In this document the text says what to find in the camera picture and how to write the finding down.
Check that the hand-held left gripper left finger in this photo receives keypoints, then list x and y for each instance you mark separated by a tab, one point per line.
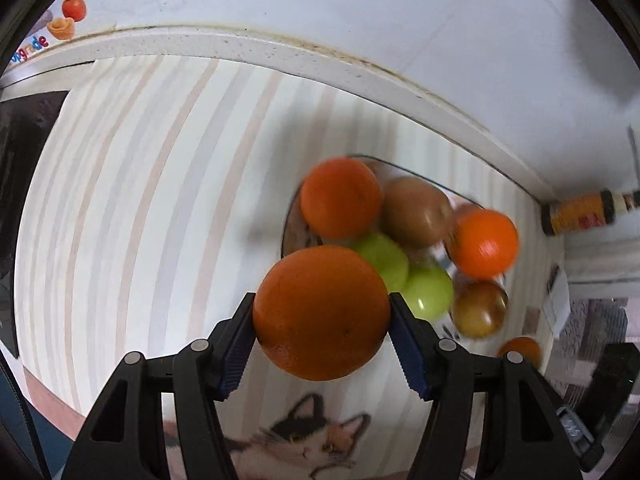
237	345

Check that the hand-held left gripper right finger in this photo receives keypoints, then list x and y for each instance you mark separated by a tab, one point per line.
407	345

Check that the green apple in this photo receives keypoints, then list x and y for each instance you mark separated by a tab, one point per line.
382	257
427	292

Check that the large orange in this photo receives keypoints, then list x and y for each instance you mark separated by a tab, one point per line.
320	310

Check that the oval floral ceramic plate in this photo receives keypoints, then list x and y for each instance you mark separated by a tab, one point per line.
295	235

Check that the white folded paper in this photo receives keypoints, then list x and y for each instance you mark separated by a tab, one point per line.
557	305

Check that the small brown card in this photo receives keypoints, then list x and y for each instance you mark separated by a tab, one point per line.
531	321

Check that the striped cat print tablecloth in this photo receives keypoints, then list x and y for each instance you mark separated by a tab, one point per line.
150	210

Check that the dark soy sauce bottle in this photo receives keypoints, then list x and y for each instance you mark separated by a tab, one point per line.
580	215

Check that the blue kitchen cabinet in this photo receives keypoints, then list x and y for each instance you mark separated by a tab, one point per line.
30	430

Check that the black gas stove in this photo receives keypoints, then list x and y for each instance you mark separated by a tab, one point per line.
25	185

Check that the colourful wall sticker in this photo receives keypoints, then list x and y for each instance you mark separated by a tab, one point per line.
67	17

